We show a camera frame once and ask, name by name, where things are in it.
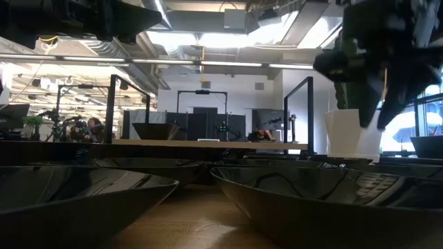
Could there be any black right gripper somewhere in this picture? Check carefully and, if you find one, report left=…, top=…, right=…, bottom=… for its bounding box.
left=313, top=20, right=443, bottom=131

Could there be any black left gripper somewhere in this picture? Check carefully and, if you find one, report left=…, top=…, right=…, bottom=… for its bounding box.
left=44, top=0, right=163, bottom=45

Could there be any green cactus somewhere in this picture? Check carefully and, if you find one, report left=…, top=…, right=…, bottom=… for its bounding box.
left=334, top=81, right=363, bottom=111

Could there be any white faceted plant pot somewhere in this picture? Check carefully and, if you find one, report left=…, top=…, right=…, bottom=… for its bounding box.
left=324, top=109, right=383, bottom=163

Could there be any dark tapered tub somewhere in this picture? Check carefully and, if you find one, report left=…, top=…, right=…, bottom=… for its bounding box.
left=410, top=136, right=443, bottom=160

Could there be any bright ceiling light panel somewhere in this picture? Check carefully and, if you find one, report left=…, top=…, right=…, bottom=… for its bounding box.
left=145, top=30, right=250, bottom=49

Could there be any grey ceiling box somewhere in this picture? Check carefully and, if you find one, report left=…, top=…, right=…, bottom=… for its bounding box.
left=223, top=8, right=247, bottom=30

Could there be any person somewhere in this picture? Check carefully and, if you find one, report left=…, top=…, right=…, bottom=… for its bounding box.
left=247, top=128, right=278, bottom=142
left=71, top=116, right=105, bottom=143

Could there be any green potted plant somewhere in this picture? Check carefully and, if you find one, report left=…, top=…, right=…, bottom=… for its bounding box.
left=23, top=116, right=44, bottom=141

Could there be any dark office partition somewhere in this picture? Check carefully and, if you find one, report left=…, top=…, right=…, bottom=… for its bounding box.
left=165, top=107, right=247, bottom=142

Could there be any dark monitor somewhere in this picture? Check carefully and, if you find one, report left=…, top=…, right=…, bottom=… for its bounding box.
left=0, top=103, right=31, bottom=141

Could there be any black window frame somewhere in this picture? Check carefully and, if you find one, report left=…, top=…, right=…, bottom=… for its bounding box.
left=413, top=91, right=443, bottom=138

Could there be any silver corrugated air duct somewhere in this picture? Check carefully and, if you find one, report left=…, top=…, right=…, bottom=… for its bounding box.
left=78, top=37, right=170, bottom=94

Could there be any ceiling device with yellow cable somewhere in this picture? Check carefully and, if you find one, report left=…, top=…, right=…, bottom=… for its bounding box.
left=38, top=34, right=60, bottom=55

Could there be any wooden shelf black metal frame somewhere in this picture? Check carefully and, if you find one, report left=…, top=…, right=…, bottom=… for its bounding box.
left=105, top=74, right=316, bottom=162

